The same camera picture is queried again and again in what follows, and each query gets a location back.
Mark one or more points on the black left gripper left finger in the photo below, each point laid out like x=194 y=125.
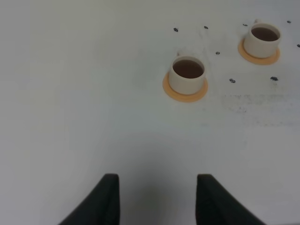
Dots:
x=100 y=207

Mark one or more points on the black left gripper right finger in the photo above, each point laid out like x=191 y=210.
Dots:
x=216 y=206

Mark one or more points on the orange coaster left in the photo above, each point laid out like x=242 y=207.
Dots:
x=184 y=98

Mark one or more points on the orange coaster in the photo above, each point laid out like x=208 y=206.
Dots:
x=184 y=98
x=258 y=61

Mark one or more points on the white teacup left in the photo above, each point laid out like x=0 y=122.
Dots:
x=186 y=75

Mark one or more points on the white teacup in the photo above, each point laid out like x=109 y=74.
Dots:
x=262 y=39
x=186 y=75

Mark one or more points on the orange coaster centre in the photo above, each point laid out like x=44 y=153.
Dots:
x=258 y=61

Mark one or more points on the white teacup centre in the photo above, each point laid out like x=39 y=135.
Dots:
x=262 y=39

